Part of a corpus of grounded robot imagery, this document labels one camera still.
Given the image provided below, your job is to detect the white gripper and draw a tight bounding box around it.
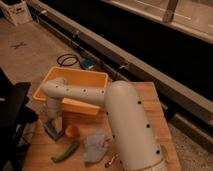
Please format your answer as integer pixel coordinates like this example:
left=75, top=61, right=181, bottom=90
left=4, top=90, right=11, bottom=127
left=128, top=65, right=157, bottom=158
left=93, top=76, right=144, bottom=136
left=44, top=98, right=63, bottom=133

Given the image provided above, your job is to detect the blue sponge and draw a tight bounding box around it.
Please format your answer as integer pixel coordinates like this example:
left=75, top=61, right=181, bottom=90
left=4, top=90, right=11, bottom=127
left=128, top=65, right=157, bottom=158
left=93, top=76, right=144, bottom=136
left=44, top=121, right=64, bottom=141

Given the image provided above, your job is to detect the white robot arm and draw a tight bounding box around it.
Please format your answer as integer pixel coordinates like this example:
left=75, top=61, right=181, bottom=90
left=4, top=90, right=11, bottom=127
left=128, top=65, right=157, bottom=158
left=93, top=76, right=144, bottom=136
left=42, top=78, right=168, bottom=171

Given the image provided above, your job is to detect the yellow plastic tray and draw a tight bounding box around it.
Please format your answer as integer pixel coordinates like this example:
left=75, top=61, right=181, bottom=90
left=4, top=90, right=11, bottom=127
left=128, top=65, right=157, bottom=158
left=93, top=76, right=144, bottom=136
left=42, top=67, right=108, bottom=115

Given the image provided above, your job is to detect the peach fruit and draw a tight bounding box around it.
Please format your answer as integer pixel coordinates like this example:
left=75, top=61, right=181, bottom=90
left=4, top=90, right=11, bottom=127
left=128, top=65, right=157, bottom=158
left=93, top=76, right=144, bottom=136
left=65, top=125, right=80, bottom=138

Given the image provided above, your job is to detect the green chili pepper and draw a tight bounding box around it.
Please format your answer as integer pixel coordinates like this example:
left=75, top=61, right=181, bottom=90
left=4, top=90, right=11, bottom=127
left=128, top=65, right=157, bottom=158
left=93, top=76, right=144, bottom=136
left=51, top=141, right=80, bottom=163

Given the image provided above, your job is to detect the black chair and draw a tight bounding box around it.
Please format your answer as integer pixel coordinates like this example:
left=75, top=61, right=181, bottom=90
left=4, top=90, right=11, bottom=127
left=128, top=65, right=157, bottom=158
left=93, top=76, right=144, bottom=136
left=0, top=67, right=38, bottom=171

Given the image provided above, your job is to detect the grey blue cloth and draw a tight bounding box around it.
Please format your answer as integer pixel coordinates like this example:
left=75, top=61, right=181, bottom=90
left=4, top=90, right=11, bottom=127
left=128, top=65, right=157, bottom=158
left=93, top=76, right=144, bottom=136
left=83, top=129, right=109, bottom=163

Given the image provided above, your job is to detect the green leaf vegetable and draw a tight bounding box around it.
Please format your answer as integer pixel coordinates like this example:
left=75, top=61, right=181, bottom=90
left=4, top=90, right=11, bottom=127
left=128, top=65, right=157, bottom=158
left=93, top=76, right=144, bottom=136
left=160, top=145, right=168, bottom=161

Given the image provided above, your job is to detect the white cardboard box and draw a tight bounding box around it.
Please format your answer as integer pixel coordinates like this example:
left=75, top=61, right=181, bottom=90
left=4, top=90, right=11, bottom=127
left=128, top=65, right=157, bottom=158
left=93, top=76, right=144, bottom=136
left=0, top=0, right=32, bottom=26

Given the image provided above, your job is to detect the black coiled cable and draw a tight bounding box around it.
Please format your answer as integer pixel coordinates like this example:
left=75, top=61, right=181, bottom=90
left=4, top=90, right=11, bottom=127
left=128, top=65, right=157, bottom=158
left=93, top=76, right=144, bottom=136
left=56, top=53, right=81, bottom=72

